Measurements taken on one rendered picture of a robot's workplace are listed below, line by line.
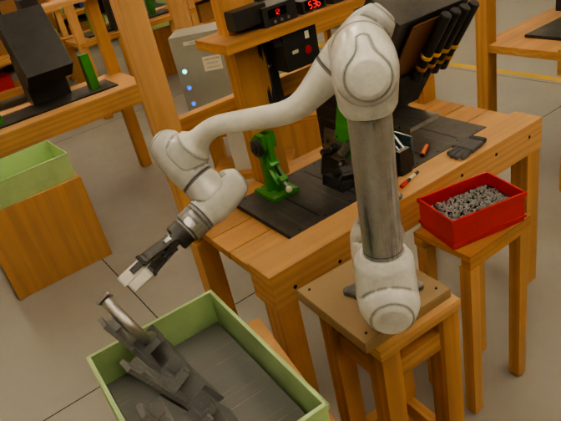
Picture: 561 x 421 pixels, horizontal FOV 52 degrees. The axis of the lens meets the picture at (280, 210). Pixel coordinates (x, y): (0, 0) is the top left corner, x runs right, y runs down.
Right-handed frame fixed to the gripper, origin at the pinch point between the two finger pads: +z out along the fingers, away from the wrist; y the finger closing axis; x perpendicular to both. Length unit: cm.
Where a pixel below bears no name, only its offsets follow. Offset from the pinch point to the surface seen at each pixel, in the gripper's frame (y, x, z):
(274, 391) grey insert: -8.4, 47.2, -7.1
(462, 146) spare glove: -67, 40, -131
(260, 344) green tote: -7.8, 35.8, -13.1
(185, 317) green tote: -29.1, 13.8, -3.6
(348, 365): -44, 62, -30
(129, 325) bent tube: 0.8, 8.3, 7.2
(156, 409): 25.0, 29.1, 12.6
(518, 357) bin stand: -89, 119, -88
